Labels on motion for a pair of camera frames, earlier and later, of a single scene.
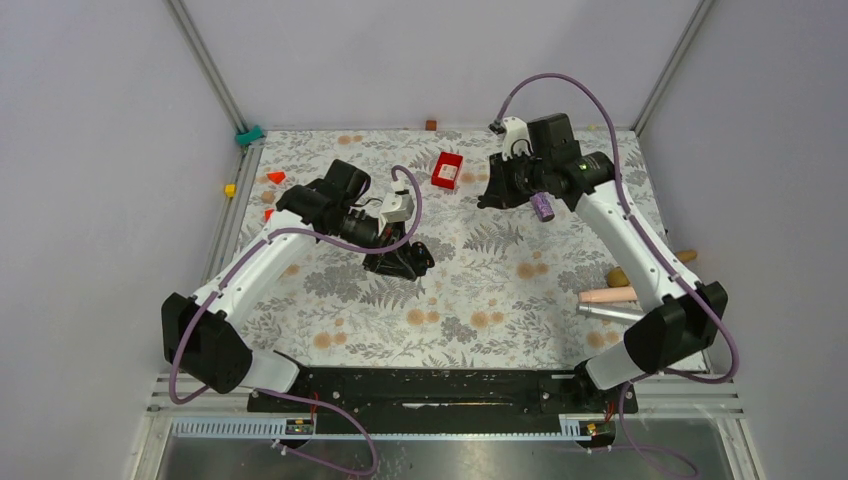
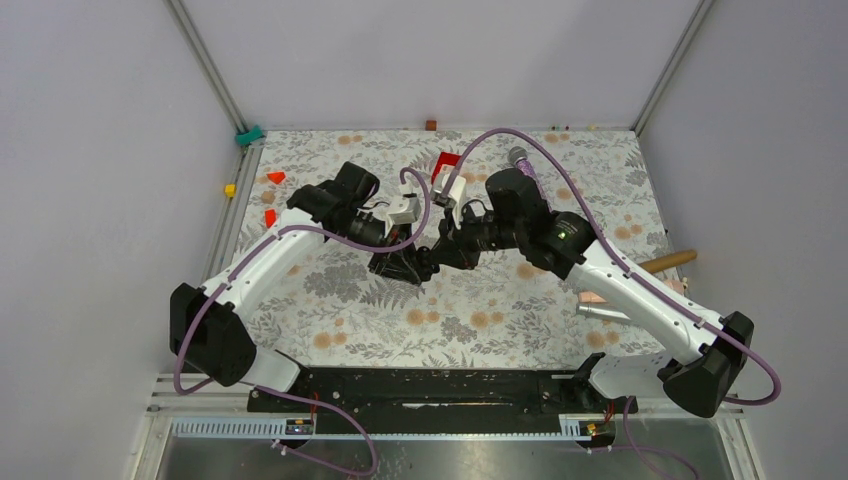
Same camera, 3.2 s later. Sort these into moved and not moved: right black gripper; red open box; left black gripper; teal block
Moved: right black gripper
Not moved: red open box; teal block; left black gripper
